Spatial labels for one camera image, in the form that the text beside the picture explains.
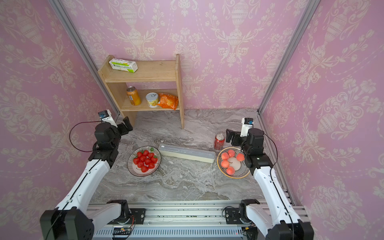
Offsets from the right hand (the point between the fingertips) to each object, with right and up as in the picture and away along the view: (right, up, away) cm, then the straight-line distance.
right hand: (235, 130), depth 78 cm
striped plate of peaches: (+1, -21, +13) cm, 25 cm away
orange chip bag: (-38, +17, +11) cm, 43 cm away
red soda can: (-7, -8, +14) cm, 17 cm away
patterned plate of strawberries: (-52, -19, +12) cm, 57 cm away
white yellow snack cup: (-48, +18, +13) cm, 52 cm away
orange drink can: (-59, +20, +11) cm, 63 cm away
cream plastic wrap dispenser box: (-25, -14, +11) cm, 31 cm away
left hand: (-60, +5, 0) cm, 61 cm away
